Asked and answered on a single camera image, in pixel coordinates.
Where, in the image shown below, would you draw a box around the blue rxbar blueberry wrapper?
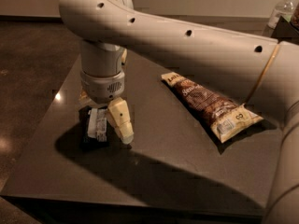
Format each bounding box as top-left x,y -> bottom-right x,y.
79,105 -> 108,151

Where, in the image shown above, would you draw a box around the clear plastic bottle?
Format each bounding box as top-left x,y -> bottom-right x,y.
267,0 -> 298,29

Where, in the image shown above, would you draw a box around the brown white snack bag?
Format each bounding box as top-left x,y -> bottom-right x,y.
161,72 -> 263,143

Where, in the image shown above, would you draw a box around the dark box at table corner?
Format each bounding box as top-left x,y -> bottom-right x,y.
272,17 -> 299,39

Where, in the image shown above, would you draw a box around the yellow sponge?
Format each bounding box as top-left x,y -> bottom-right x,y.
121,49 -> 127,65

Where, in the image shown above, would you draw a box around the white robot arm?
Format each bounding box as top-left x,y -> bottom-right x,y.
59,0 -> 299,224

